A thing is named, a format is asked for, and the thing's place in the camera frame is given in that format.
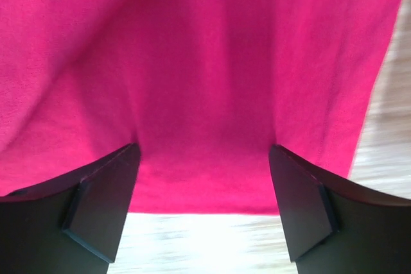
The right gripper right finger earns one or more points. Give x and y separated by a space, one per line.
333 225

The magenta t shirt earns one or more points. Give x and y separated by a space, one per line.
205 87

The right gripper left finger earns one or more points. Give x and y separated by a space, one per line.
71 223

